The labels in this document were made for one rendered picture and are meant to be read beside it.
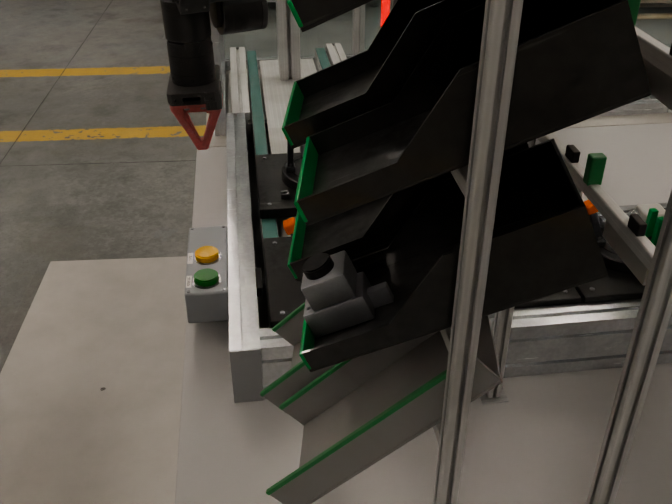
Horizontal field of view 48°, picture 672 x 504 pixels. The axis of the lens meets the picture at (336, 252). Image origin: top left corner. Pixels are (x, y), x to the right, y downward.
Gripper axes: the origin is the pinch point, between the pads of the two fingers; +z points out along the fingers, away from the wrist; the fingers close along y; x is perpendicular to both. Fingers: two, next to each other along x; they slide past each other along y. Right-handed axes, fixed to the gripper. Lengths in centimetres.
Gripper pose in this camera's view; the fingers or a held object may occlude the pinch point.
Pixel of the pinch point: (202, 143)
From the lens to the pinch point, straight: 105.4
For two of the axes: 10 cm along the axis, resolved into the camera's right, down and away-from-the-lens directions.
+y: -1.2, -5.4, 8.3
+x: -9.9, 0.8, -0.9
